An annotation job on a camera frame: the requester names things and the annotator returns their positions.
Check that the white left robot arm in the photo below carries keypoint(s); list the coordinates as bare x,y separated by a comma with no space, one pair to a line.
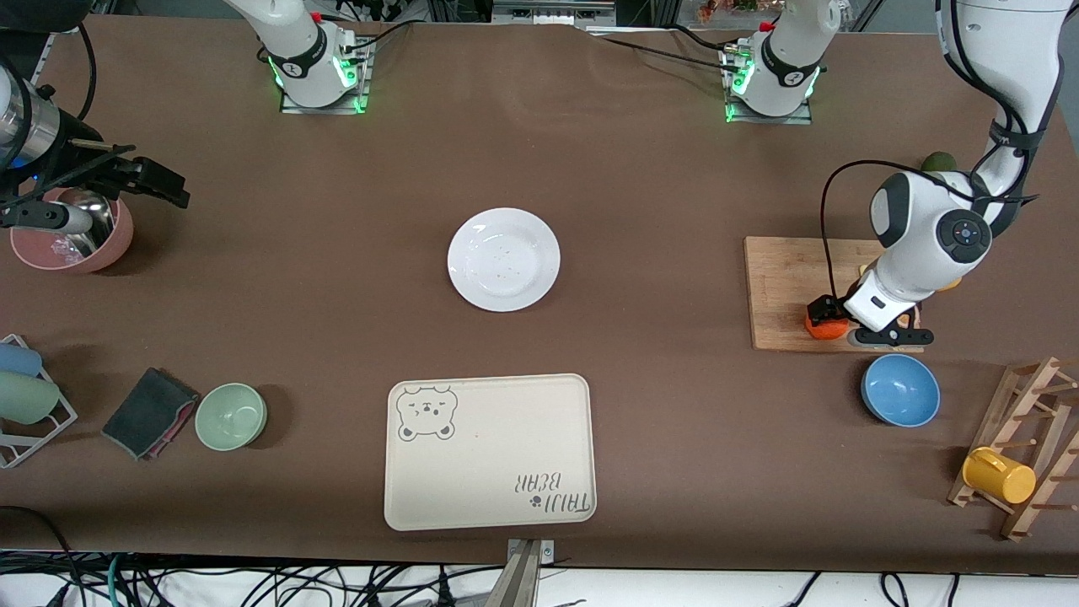
927,228

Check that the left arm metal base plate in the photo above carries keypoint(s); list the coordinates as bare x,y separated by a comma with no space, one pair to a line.
771,120

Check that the blue bowl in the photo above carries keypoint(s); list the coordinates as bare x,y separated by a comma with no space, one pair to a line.
900,390

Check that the orange fruit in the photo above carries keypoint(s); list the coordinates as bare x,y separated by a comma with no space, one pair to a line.
822,331

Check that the green avocado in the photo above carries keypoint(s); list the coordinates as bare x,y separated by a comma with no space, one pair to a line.
937,161

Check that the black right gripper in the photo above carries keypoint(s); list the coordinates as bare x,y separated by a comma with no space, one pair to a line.
77,169

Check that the yellow mug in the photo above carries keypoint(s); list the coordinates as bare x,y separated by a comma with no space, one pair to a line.
999,476

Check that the beige bear print tray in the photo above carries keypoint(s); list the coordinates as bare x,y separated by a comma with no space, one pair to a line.
497,455

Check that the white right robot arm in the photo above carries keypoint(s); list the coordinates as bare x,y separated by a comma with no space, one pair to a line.
299,51

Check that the colourful toy pile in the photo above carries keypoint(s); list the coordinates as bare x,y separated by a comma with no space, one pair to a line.
733,7

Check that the pale green cup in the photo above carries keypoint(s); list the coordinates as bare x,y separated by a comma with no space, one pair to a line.
25,398

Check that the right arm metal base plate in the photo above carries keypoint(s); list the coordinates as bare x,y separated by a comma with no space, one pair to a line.
324,110

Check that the pink bowl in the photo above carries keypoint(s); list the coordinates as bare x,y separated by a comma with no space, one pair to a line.
114,240

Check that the wooden mug rack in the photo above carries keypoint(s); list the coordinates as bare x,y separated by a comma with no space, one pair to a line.
1024,396

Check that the brown table cover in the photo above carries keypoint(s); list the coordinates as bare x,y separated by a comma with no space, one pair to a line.
657,185

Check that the light blue cup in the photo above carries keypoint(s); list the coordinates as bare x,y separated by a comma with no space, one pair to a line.
18,359

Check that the white round plate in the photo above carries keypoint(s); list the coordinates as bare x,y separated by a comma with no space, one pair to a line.
503,260

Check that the metal scoop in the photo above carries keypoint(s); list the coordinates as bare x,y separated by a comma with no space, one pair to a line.
97,211

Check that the dark grey folded cloth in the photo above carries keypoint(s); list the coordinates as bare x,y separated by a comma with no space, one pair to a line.
147,409

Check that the wooden cutting board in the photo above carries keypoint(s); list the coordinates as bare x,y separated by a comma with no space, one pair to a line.
784,278

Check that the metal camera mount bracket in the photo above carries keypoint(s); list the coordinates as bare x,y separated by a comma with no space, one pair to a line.
518,577

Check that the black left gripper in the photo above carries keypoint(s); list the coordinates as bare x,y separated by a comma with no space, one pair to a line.
824,308

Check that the pale green bowl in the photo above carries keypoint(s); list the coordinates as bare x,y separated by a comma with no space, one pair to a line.
230,416

